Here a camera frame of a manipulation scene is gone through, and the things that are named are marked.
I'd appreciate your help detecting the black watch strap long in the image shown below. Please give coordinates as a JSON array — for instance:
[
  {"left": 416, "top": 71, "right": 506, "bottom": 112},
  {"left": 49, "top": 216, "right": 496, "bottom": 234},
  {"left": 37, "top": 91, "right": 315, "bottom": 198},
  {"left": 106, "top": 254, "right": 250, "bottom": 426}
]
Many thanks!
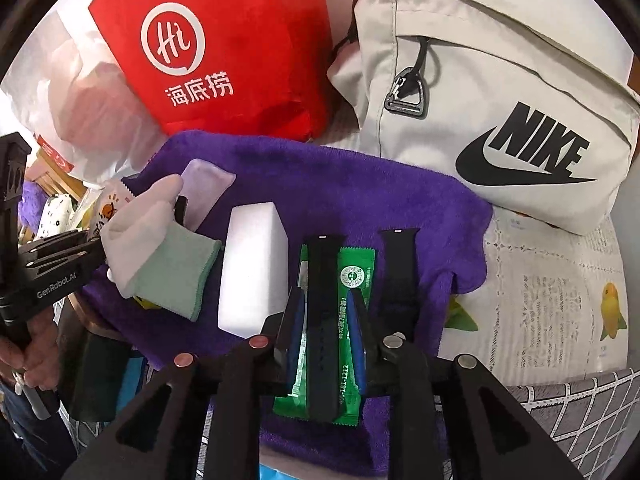
[{"left": 306, "top": 235, "right": 344, "bottom": 424}]

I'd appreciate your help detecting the green snack packet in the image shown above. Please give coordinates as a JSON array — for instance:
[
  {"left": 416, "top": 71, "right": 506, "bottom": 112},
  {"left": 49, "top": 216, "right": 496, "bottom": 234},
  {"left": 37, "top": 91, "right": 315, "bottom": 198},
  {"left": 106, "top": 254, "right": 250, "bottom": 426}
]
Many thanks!
[{"left": 273, "top": 247, "right": 376, "bottom": 427}]

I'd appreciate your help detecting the person's left hand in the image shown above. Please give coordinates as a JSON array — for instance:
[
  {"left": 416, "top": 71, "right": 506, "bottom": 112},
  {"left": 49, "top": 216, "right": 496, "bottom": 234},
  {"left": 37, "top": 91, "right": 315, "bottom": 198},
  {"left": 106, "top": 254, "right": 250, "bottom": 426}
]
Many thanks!
[{"left": 0, "top": 307, "right": 61, "bottom": 391}]

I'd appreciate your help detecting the purple fleece towel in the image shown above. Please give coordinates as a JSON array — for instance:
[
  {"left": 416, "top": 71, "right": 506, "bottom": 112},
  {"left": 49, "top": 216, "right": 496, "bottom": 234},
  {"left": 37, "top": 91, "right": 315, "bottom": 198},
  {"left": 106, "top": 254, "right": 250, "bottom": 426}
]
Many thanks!
[{"left": 77, "top": 130, "right": 492, "bottom": 477}]

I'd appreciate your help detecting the white sponge block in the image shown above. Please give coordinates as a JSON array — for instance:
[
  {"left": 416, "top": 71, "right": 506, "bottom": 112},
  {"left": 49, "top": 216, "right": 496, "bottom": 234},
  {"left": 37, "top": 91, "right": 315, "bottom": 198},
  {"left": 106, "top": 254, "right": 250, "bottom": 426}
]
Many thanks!
[{"left": 218, "top": 203, "right": 288, "bottom": 338}]

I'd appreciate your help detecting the patterned card packet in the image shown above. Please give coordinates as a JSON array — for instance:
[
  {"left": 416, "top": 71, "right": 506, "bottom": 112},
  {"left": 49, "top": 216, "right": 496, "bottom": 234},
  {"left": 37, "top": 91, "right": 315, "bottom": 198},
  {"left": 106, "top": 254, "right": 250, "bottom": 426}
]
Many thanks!
[{"left": 88, "top": 179, "right": 134, "bottom": 236}]

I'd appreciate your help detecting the white plastic shopping bag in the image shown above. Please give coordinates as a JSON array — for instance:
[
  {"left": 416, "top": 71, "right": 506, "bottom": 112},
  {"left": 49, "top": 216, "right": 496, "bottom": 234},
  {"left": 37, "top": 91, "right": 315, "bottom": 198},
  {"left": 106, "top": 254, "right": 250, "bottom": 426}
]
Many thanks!
[{"left": 1, "top": 12, "right": 166, "bottom": 184}]

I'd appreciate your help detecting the lavender cleaning cloth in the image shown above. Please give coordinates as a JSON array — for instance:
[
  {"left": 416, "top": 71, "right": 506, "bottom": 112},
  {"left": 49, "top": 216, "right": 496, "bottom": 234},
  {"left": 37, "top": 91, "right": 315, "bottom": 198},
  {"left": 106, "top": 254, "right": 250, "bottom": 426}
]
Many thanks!
[{"left": 180, "top": 158, "right": 236, "bottom": 231}]

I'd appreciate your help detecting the newspaper print tablecloth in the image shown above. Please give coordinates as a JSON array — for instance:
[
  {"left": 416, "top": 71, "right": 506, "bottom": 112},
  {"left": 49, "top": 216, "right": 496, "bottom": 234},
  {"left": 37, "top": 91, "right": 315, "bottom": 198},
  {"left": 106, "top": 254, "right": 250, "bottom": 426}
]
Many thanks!
[{"left": 314, "top": 104, "right": 633, "bottom": 388}]

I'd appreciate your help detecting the grey checked tablecloth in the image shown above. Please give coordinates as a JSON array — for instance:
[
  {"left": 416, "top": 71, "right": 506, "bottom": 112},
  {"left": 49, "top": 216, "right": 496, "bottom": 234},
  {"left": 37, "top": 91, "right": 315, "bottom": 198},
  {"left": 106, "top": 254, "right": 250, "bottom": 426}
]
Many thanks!
[{"left": 509, "top": 368, "right": 639, "bottom": 479}]

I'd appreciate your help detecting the red paper shopping bag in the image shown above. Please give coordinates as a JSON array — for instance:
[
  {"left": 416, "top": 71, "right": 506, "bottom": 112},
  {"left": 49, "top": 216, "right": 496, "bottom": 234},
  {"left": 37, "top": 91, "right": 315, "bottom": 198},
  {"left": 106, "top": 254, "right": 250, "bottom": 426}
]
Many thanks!
[{"left": 89, "top": 0, "right": 333, "bottom": 141}]

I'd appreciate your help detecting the beige Nike bag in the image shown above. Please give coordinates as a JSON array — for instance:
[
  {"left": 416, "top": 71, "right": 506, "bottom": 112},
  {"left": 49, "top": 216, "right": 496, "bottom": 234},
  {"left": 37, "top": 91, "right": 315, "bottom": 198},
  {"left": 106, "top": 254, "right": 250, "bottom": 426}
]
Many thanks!
[{"left": 328, "top": 0, "right": 639, "bottom": 235}]

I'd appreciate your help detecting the black watch strap short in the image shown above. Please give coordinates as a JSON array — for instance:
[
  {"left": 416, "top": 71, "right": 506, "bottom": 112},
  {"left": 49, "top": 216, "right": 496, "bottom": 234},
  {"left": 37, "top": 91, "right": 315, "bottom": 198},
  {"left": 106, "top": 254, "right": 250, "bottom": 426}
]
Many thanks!
[{"left": 378, "top": 228, "right": 421, "bottom": 342}]

